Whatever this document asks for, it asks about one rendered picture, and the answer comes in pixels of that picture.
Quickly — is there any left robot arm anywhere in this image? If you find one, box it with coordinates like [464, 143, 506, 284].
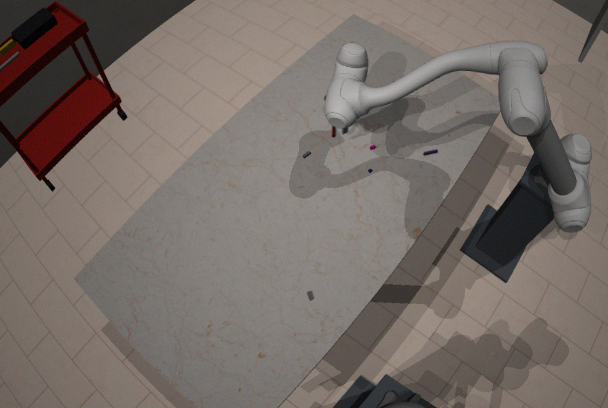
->
[376, 391, 425, 408]

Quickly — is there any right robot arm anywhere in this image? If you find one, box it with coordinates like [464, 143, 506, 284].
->
[324, 41, 592, 233]

